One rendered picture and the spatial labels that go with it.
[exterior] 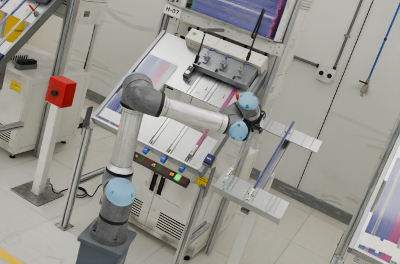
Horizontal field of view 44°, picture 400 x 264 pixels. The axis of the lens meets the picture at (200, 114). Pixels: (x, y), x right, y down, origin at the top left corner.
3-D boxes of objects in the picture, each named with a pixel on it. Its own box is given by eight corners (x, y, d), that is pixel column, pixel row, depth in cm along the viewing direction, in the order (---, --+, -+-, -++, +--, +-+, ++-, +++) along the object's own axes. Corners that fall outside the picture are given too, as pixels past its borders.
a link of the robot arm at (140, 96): (132, 85, 173) (255, 122, 188) (130, 76, 183) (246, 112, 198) (121, 114, 176) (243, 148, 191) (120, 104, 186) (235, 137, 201)
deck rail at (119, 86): (96, 124, 270) (93, 118, 265) (93, 123, 271) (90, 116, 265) (167, 37, 301) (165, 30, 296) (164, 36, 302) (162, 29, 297)
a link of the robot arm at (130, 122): (99, 203, 200) (127, 77, 183) (99, 185, 213) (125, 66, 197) (129, 207, 203) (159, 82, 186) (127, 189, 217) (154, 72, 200)
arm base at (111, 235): (118, 251, 191) (124, 229, 188) (83, 236, 193) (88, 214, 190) (131, 233, 205) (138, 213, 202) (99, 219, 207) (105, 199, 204)
